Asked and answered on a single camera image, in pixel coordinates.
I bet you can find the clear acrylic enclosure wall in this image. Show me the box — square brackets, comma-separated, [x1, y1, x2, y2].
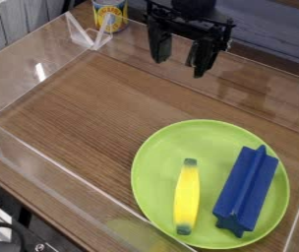
[0, 10, 299, 252]

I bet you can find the black cable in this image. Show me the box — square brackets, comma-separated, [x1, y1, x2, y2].
[0, 221, 29, 252]

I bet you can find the green round plate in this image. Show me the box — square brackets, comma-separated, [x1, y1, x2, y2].
[130, 119, 289, 249]

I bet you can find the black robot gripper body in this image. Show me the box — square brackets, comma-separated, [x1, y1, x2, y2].
[144, 0, 236, 52]

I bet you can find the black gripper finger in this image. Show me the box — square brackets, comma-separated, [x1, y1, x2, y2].
[146, 17, 172, 64]
[185, 37, 217, 78]

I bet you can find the yellow printed can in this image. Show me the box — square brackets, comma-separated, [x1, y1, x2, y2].
[92, 0, 128, 33]

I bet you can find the blue cross-shaped block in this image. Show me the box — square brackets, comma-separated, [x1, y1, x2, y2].
[212, 145, 277, 238]

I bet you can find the yellow toy banana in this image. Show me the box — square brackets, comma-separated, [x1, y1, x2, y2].
[173, 158, 200, 235]

